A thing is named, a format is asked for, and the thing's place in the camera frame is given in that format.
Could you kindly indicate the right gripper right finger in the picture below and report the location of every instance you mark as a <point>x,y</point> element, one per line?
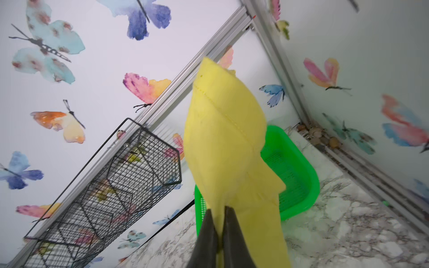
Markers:
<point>235,251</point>

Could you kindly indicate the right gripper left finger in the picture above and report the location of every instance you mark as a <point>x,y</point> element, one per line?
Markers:
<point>204,254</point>

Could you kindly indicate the lime green long pants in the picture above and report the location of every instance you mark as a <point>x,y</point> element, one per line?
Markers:
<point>219,96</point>

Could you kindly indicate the green plastic basket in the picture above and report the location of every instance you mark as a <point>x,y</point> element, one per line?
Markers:
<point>288,177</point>

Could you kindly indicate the black wire wall basket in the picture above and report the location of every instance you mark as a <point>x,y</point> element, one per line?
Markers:
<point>140,171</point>

